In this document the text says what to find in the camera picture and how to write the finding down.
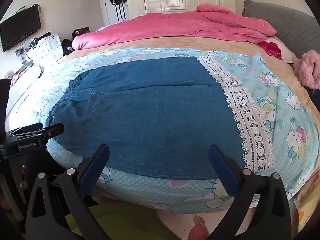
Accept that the person's yellow-green clothing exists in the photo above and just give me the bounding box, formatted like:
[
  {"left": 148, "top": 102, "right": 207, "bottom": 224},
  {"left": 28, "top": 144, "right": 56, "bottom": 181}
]
[{"left": 66, "top": 200, "right": 184, "bottom": 240}]

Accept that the person's right hand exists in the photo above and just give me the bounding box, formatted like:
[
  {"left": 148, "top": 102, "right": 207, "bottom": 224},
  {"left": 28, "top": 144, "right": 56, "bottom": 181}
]
[{"left": 187, "top": 215, "right": 210, "bottom": 240}]

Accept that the cartoon cat printed blanket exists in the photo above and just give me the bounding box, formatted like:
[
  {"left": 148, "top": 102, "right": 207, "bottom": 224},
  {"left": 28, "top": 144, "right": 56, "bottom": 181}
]
[{"left": 6, "top": 46, "right": 320, "bottom": 214}]

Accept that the grey quilted headboard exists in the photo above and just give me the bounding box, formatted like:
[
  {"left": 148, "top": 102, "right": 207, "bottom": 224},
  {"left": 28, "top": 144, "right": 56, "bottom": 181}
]
[{"left": 241, "top": 0, "right": 320, "bottom": 63}]

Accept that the white bench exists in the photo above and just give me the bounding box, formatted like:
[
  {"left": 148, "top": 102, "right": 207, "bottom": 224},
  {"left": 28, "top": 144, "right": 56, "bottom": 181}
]
[{"left": 5, "top": 64, "right": 42, "bottom": 127}]

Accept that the blue denim pants lace trim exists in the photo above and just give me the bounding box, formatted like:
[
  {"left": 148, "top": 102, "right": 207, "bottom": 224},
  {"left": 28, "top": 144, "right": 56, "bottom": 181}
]
[{"left": 44, "top": 56, "right": 275, "bottom": 180}]

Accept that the orange printed sheet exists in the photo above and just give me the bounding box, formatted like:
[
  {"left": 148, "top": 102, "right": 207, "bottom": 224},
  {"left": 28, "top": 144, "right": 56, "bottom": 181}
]
[{"left": 297, "top": 177, "right": 320, "bottom": 232}]

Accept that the white drawer cabinet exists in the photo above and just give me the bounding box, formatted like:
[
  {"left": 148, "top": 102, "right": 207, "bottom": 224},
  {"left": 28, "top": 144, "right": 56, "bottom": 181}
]
[{"left": 26, "top": 34, "right": 63, "bottom": 63}]

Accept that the white door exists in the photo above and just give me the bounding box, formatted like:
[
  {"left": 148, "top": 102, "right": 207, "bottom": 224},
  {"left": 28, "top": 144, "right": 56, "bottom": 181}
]
[{"left": 97, "top": 0, "right": 131, "bottom": 27}]

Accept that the dark cloth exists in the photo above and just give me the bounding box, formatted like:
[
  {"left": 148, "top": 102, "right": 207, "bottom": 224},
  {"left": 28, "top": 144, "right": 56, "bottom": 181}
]
[{"left": 307, "top": 87, "right": 320, "bottom": 102}]

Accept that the black flat television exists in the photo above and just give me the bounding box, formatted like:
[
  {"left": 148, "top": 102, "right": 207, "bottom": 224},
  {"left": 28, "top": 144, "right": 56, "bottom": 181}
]
[{"left": 0, "top": 5, "right": 42, "bottom": 53}]

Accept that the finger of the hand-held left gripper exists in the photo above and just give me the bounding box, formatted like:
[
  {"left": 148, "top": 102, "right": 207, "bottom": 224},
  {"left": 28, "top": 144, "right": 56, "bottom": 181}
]
[{"left": 10, "top": 122, "right": 65, "bottom": 140}]

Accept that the red floral pillow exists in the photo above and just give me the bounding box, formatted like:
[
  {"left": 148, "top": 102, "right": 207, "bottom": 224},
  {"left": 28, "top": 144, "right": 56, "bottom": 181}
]
[{"left": 257, "top": 36, "right": 294, "bottom": 62}]

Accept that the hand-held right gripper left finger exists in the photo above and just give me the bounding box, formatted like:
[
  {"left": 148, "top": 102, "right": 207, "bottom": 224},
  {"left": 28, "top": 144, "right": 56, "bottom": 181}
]
[{"left": 25, "top": 144, "right": 112, "bottom": 240}]

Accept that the pink fluffy cloth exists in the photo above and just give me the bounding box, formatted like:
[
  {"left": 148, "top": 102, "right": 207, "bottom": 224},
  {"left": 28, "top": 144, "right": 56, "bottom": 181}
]
[{"left": 293, "top": 50, "right": 320, "bottom": 89}]

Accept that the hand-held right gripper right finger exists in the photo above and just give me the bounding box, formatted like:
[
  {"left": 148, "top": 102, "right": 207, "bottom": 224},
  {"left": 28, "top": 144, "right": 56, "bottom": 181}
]
[{"left": 208, "top": 144, "right": 293, "bottom": 240}]

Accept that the pink duvet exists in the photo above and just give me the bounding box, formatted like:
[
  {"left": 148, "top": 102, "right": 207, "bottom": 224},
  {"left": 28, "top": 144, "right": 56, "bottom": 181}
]
[{"left": 71, "top": 4, "right": 277, "bottom": 51}]

